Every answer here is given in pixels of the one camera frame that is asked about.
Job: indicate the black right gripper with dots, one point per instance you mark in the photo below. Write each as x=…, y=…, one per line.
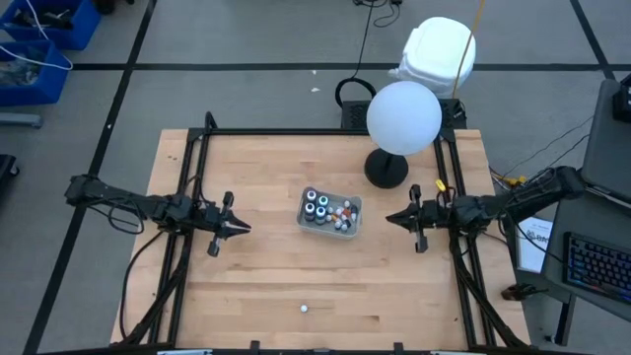
x=439, y=214

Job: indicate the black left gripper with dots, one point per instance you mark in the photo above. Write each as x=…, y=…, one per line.
x=211, y=217

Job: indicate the white rectangular bin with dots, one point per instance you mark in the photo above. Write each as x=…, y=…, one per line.
x=328, y=233

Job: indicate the purple-capped Chefmaster bottle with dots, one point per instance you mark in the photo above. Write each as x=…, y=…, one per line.
x=311, y=195

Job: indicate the blue Chefmaster candy color bottle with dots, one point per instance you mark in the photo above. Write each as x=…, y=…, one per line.
x=320, y=213

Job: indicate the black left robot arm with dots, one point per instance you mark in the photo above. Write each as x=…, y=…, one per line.
x=98, y=190

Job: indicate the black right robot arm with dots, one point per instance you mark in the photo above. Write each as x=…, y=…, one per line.
x=522, y=199

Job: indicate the yellow tag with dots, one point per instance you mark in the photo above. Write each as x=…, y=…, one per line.
x=440, y=185

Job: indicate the black-capped Chefmaster bottle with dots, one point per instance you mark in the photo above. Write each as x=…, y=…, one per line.
x=309, y=209

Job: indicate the green-capped Chefmaster bottle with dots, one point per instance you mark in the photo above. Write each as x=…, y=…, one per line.
x=323, y=200

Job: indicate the white globe table lamp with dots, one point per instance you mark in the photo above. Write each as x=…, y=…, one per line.
x=404, y=118

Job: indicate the white printed paper sheet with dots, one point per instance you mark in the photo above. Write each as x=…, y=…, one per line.
x=535, y=246

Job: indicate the brown clamp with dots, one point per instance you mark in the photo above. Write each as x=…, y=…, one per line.
x=517, y=292

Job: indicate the dark grey desk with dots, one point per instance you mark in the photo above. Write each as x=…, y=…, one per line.
x=557, y=276

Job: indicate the white lidded plastic container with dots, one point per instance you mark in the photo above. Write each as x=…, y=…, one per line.
x=434, y=49

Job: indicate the backlit black keyboard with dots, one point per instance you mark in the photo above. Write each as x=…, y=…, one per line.
x=599, y=266

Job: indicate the grey laptop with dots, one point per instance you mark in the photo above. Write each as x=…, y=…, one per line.
x=606, y=143

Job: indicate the blue plastic storage bin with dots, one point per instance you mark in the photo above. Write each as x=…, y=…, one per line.
x=44, y=84
x=79, y=24

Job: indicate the grey metal desk foot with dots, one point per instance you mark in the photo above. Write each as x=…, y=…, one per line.
x=20, y=120

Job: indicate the black desk device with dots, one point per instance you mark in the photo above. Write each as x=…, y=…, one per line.
x=622, y=98

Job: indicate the black frame clip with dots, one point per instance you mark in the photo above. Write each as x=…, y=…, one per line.
x=254, y=346
x=398, y=348

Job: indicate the black aluminium table frame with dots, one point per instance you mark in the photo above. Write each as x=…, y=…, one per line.
x=320, y=131

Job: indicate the silver aluminium bracket strip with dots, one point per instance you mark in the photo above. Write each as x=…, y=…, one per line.
x=451, y=352
x=185, y=352

